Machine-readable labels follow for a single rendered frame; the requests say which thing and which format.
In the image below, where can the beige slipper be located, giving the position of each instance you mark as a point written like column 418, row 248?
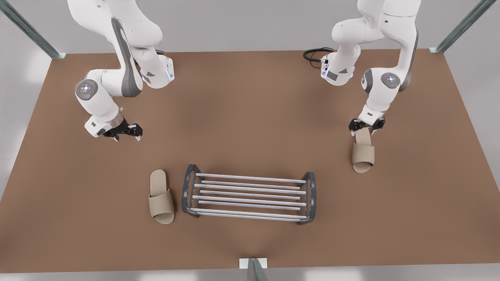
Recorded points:
column 363, row 150
column 161, row 197

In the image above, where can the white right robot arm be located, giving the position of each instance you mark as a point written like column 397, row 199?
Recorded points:
column 129, row 39

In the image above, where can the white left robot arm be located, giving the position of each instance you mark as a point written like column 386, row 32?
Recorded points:
column 386, row 35

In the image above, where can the grey metal shoe rack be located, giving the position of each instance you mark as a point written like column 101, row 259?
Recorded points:
column 249, row 194

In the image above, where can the silver frame post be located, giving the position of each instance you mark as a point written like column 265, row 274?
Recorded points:
column 461, row 26
column 29, row 28
column 254, row 270

